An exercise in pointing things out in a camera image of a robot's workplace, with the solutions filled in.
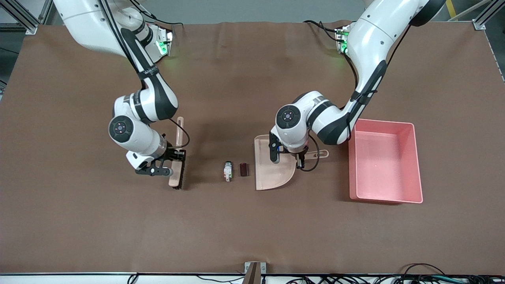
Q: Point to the beige plastic dustpan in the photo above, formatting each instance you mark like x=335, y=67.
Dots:
x=272, y=173

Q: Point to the wooden hand brush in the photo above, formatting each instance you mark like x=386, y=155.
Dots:
x=180, y=130

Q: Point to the dark rectangular electronic component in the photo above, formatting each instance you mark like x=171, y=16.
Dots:
x=244, y=169

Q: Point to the white green electronic scrap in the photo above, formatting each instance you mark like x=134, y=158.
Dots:
x=228, y=171

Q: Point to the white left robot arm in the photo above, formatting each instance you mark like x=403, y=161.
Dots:
x=371, y=39

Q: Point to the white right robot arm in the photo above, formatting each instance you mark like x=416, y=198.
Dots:
x=146, y=102

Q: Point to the pink plastic bin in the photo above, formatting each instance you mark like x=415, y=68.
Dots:
x=386, y=165

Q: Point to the brown table cloth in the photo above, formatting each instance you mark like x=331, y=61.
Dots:
x=236, y=98

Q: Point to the aluminium frame post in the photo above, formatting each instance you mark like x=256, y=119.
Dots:
x=23, y=19
x=479, y=23

